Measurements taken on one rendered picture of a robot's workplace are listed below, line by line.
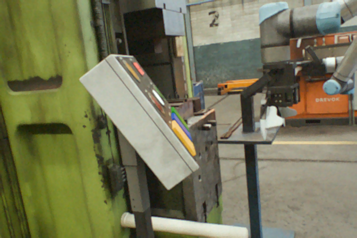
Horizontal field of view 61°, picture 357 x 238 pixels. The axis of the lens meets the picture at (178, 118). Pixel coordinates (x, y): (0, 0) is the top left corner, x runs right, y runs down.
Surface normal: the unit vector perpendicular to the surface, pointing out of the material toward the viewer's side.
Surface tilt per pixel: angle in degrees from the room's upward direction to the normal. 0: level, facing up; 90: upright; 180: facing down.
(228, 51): 91
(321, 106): 90
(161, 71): 90
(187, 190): 90
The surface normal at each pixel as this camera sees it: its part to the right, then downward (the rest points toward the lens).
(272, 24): -0.48, 0.22
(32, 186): 0.86, 0.00
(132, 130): 0.04, 0.19
